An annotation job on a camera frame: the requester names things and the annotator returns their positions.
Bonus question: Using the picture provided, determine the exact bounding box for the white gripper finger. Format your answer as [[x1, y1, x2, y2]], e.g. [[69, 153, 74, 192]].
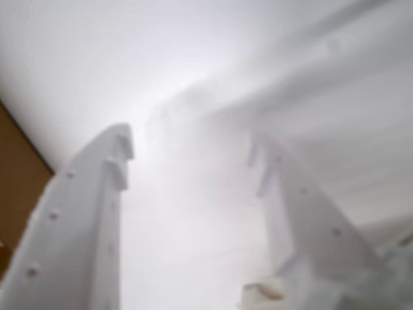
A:
[[247, 132, 390, 310], [0, 122, 134, 310]]

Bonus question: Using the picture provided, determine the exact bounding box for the brown cardboard box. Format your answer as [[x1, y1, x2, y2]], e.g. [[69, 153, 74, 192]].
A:
[[0, 101, 54, 278]]

